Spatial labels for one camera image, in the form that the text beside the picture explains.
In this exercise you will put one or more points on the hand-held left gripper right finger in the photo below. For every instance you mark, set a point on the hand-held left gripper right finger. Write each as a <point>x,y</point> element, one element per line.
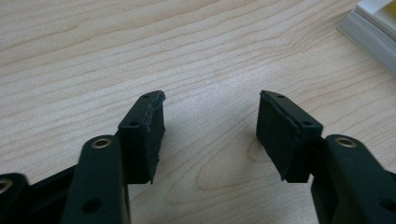
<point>289,140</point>

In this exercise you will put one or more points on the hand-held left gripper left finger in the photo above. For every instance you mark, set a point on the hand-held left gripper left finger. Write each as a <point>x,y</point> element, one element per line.
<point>141,137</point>

